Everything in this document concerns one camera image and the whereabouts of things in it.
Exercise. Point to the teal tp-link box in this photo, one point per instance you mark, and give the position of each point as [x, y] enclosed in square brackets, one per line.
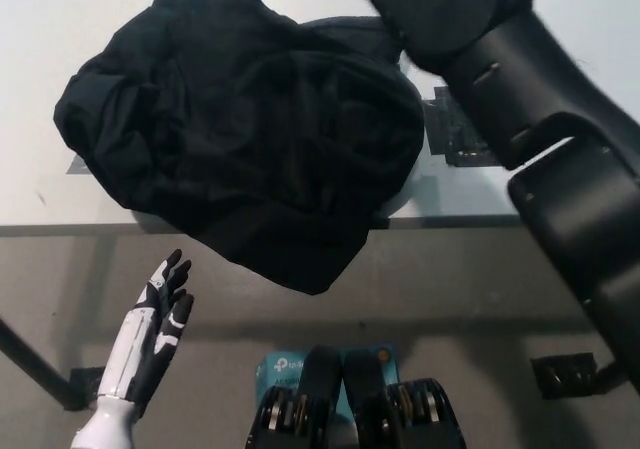
[280, 369]

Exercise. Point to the black shorts garment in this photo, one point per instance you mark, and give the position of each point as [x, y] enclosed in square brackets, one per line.
[240, 144]

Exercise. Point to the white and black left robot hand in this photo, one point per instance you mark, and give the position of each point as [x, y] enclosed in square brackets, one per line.
[145, 339]

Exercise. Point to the grey tape piece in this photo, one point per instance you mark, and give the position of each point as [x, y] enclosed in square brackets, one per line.
[77, 165]

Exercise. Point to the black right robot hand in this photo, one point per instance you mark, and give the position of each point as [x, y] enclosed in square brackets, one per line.
[435, 14]

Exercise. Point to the black table leg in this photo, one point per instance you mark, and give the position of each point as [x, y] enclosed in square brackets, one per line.
[35, 364]

